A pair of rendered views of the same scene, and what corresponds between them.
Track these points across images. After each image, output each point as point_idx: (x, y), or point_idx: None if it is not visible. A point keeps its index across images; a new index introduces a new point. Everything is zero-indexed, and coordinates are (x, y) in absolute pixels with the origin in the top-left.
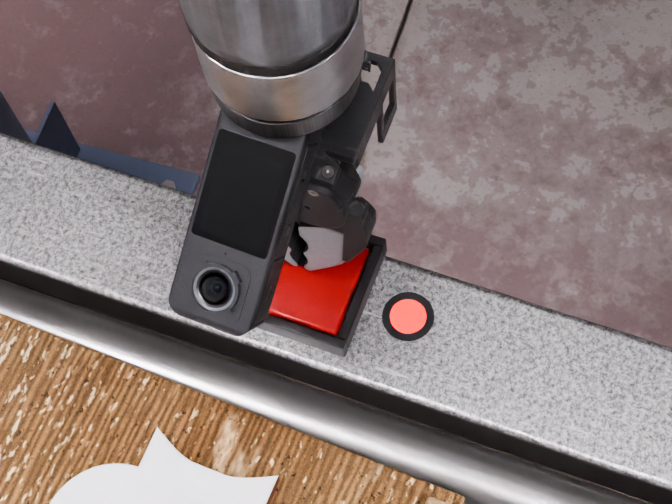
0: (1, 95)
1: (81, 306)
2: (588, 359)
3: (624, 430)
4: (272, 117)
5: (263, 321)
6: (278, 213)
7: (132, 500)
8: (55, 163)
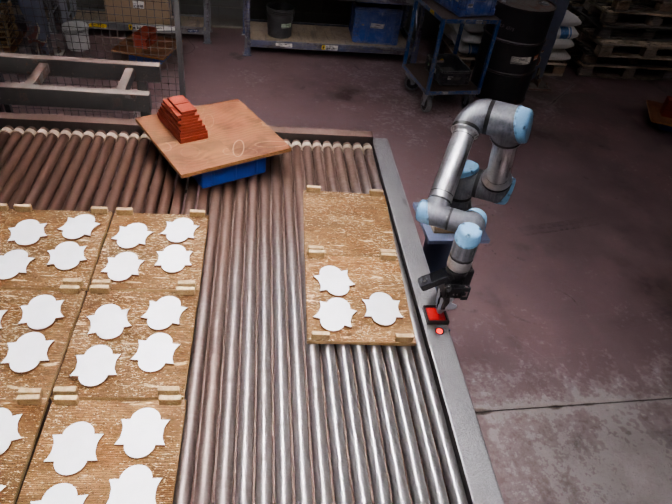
0: None
1: None
2: (450, 357)
3: (442, 365)
4: (448, 266)
5: (423, 290)
6: (438, 279)
7: (387, 301)
8: None
